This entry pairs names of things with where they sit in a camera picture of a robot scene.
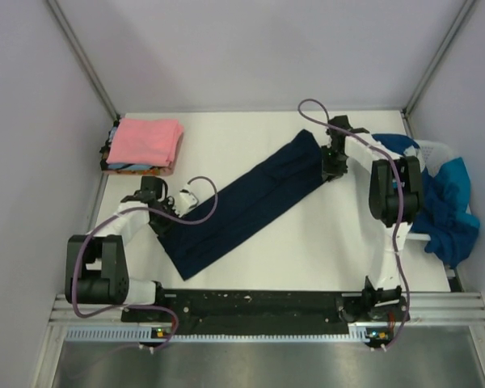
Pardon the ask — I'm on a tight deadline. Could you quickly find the stack of folded shirts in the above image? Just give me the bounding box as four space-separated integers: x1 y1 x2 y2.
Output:
99 117 183 176

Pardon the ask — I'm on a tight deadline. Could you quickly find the aluminium frame rail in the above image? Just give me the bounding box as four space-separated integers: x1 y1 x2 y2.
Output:
48 293 485 327

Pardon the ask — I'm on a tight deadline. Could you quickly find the pink folded t shirt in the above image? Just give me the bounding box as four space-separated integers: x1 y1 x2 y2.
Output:
106 118 184 167

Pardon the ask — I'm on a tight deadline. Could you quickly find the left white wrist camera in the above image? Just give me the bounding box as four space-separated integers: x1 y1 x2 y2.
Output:
175 184 199 214

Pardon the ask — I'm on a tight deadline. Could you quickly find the grey slotted cable duct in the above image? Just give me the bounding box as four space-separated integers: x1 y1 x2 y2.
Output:
65 325 370 344

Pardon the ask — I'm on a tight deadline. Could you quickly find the blue white t shirt pile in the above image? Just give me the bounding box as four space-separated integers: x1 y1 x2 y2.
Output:
373 134 480 268

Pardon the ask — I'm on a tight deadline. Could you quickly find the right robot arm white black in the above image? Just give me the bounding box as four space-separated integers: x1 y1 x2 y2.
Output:
321 116 424 320

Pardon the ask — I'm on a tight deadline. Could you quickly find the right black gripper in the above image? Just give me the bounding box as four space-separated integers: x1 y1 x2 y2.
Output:
321 144 348 182

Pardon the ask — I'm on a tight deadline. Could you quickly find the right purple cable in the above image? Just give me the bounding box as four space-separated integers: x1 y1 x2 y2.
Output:
297 99 410 351

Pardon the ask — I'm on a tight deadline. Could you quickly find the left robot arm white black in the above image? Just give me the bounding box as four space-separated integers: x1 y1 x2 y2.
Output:
65 176 177 321

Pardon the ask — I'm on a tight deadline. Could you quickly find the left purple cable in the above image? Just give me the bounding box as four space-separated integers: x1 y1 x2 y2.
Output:
71 175 220 351

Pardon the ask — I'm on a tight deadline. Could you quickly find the purple cable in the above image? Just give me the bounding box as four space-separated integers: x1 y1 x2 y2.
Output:
71 175 220 351
297 99 410 351

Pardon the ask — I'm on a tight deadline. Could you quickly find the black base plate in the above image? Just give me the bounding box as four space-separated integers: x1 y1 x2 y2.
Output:
121 288 407 335

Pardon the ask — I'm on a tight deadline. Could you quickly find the white plastic laundry basket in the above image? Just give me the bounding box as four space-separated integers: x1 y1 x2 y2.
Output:
407 140 471 243

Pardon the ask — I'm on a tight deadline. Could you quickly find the navy blue t shirt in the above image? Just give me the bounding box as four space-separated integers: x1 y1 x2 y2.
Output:
158 129 323 280

